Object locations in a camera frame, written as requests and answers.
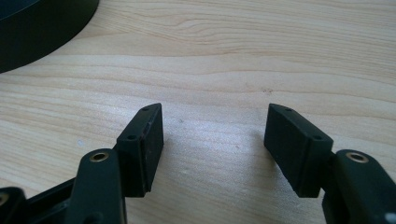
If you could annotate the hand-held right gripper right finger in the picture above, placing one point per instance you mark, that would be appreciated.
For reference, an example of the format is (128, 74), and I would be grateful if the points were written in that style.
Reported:
(299, 149)

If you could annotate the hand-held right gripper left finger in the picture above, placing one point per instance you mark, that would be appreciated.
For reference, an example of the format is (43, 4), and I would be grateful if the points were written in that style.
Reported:
(141, 155)

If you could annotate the black round container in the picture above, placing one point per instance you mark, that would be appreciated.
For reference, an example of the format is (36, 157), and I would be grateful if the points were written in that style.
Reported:
(37, 28)

